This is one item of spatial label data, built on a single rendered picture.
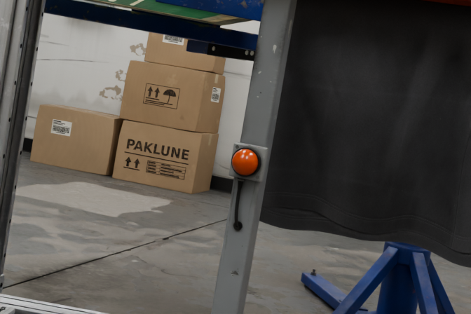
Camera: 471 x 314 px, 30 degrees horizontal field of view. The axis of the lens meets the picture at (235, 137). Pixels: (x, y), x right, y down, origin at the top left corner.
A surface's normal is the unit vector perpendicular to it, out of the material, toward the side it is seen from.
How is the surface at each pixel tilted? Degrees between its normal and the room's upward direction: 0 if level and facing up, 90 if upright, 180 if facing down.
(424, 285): 43
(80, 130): 90
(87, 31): 90
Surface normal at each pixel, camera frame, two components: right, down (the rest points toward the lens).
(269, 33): -0.29, 0.00
